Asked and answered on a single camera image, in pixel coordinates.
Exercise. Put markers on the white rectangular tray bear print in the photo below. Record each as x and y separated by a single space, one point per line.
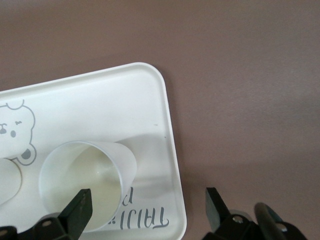
100 100

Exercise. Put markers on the white plastic cup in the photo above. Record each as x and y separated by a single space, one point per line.
75 170

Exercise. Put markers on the white paper cup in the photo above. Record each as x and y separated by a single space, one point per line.
7 180

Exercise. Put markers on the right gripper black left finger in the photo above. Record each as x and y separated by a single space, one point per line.
75 215

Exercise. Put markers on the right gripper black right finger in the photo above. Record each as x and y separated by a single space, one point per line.
217 215

